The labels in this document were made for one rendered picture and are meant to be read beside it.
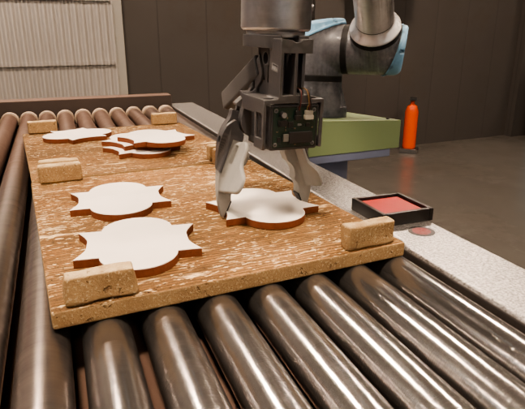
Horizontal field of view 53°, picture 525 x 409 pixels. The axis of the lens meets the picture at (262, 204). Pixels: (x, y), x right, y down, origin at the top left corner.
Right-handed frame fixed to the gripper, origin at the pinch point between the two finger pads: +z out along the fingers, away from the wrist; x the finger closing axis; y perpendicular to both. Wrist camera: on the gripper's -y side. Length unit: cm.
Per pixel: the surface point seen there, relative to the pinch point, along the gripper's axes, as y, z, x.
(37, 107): -115, 4, -22
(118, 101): -113, 3, 2
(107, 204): -7.2, 0.5, -17.5
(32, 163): -37.7, 2.2, -25.1
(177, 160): -30.0, 1.5, -2.4
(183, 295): 15.7, 1.7, -14.5
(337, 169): -52, 13, 45
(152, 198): -7.5, 0.3, -11.8
